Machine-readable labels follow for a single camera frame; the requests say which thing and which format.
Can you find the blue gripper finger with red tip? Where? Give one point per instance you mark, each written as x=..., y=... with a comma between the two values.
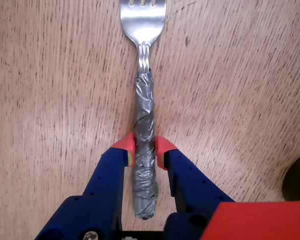
x=190, y=182
x=100, y=187

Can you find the tall gray cup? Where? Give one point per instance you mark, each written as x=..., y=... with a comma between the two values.
x=298, y=180

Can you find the red camera mount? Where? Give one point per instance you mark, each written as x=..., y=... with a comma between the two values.
x=260, y=222

